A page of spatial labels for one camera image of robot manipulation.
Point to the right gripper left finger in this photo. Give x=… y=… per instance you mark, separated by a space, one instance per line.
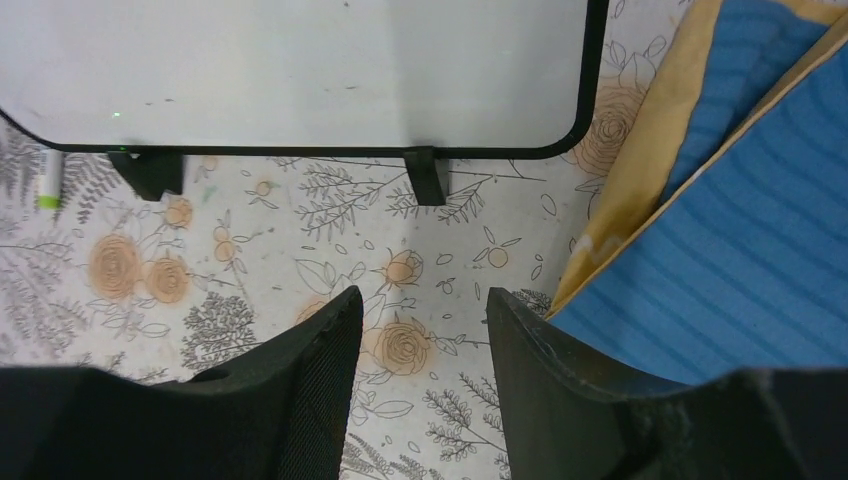
x=278 y=411

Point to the small whiteboard black frame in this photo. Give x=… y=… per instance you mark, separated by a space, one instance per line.
x=149 y=83

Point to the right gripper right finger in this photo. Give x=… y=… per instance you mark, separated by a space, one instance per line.
x=571 y=412

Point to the blue pikachu cloth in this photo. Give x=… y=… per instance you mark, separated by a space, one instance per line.
x=720 y=238

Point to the green capped marker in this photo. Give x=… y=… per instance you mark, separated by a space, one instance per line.
x=50 y=179

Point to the floral table mat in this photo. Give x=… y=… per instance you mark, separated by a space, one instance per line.
x=158 y=291

